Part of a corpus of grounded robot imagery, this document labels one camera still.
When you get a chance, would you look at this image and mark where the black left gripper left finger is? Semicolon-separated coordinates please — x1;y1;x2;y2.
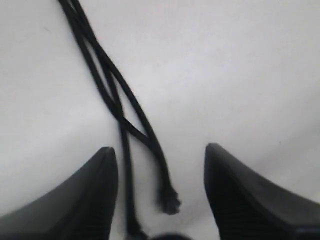
0;147;118;240

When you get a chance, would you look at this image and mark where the black rope strand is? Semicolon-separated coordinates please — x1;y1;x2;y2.
71;0;182;216
64;0;151;143
58;0;151;240

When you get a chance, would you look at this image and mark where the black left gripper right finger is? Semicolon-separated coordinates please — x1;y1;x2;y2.
203;143;320;240

